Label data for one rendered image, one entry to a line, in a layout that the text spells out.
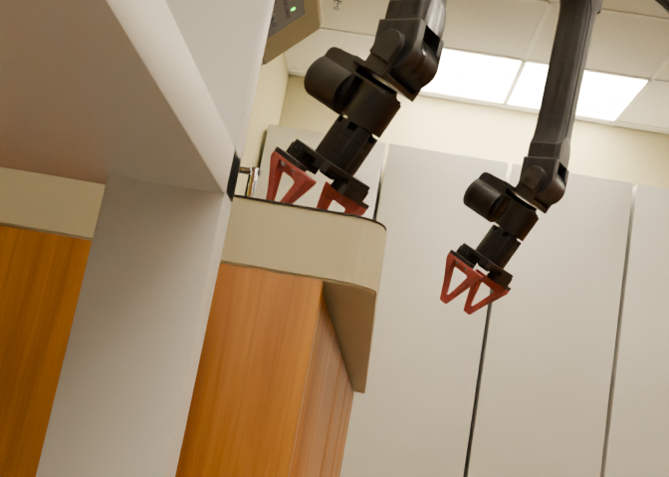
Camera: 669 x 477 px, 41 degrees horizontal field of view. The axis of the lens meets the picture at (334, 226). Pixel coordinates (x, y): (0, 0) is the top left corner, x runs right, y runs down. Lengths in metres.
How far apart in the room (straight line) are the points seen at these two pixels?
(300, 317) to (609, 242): 4.08
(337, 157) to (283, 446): 0.62
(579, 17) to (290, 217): 1.15
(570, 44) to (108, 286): 1.31
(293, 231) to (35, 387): 0.16
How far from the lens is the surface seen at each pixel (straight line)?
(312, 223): 0.50
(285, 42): 1.60
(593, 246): 4.51
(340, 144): 1.07
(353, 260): 0.49
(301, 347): 0.49
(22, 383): 0.52
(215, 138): 0.30
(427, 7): 1.09
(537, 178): 1.48
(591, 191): 4.57
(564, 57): 1.57
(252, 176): 1.50
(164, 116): 0.25
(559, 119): 1.53
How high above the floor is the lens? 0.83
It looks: 12 degrees up
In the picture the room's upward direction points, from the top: 10 degrees clockwise
